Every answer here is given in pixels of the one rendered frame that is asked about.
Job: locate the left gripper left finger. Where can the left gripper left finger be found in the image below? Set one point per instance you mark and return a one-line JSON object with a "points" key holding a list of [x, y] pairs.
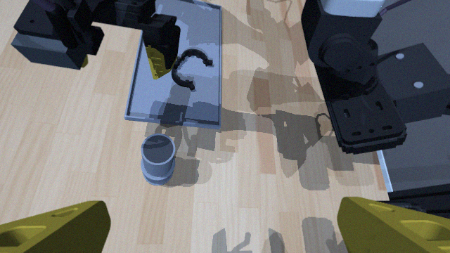
{"points": [[79, 228]]}

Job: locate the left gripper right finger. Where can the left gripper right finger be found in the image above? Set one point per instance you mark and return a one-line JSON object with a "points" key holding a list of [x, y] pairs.
{"points": [[369, 226]]}

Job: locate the grey metal cylindrical flange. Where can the grey metal cylindrical flange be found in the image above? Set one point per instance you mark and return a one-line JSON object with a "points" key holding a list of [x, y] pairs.
{"points": [[157, 183]]}

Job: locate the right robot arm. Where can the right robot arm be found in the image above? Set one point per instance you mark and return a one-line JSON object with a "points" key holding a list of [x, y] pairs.
{"points": [[337, 34]]}

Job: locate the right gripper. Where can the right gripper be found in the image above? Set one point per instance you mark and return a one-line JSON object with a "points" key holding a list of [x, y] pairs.
{"points": [[160, 34]]}

